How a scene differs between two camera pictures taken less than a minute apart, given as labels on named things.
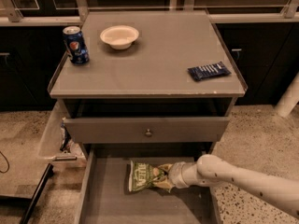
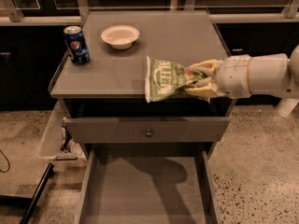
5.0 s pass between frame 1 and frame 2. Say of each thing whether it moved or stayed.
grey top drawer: stayed
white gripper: moved
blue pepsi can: stayed
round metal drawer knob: stayed
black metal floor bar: stayed
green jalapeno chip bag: moved
